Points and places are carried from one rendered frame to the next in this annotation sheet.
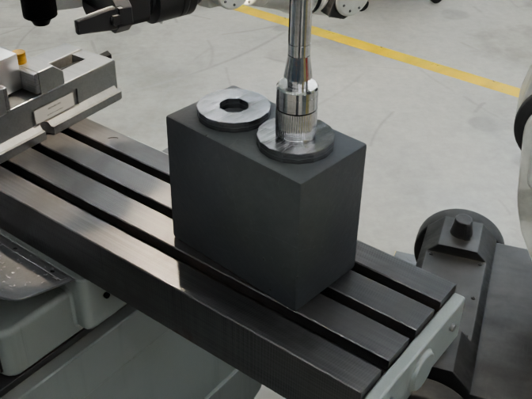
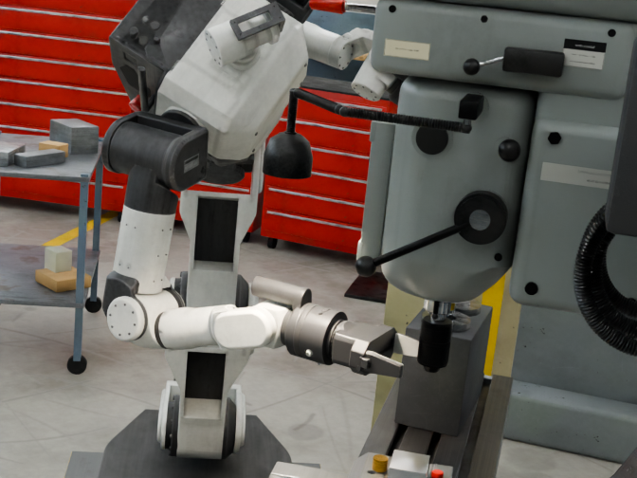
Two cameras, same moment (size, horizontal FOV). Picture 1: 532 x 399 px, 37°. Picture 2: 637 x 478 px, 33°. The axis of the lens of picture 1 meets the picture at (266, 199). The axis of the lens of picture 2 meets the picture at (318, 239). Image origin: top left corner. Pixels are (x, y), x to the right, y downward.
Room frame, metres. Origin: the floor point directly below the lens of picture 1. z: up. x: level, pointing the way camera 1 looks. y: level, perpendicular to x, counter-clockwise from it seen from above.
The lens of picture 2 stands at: (1.86, 1.65, 1.78)
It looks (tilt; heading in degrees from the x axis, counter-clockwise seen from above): 15 degrees down; 245
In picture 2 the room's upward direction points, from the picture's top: 6 degrees clockwise
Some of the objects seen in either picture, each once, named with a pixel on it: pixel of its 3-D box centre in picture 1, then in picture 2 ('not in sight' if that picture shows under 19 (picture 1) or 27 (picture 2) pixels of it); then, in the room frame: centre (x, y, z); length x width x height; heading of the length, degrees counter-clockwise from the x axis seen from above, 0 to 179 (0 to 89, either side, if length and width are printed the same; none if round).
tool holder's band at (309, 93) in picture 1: (297, 88); not in sight; (0.78, -0.03, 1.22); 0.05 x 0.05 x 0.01
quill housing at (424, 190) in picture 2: not in sight; (458, 186); (1.04, 0.32, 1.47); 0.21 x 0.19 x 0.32; 53
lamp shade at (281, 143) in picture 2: not in sight; (288, 153); (1.25, 0.20, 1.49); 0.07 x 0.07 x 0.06
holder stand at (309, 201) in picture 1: (263, 188); (445, 359); (0.82, 0.00, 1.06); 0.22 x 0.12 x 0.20; 48
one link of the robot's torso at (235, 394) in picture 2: not in sight; (202, 418); (1.07, -0.62, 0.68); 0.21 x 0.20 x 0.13; 71
